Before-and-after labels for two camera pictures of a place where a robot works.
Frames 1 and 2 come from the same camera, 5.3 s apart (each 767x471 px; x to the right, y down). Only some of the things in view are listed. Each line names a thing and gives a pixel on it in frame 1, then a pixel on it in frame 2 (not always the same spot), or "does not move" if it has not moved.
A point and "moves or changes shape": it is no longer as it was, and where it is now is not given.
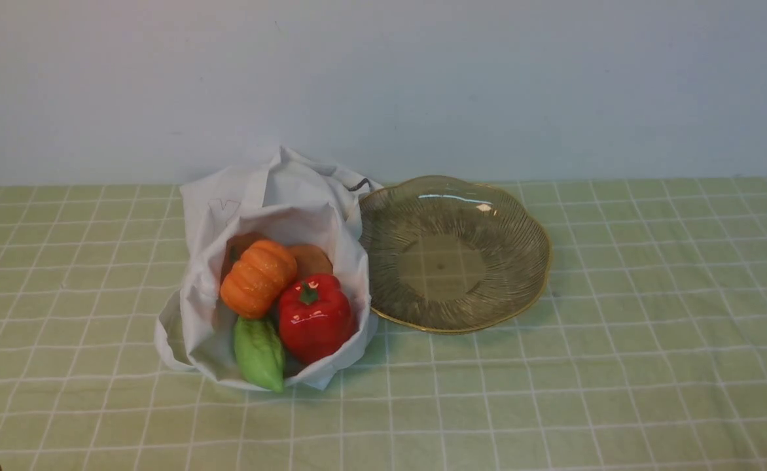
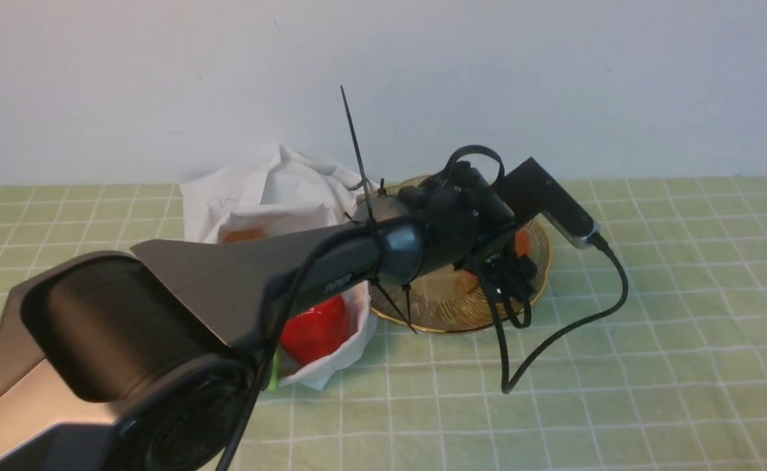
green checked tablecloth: [666, 335] does not move
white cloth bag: [286, 196] does not move
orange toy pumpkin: [258, 278] moves or changes shape
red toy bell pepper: [316, 317] does not move
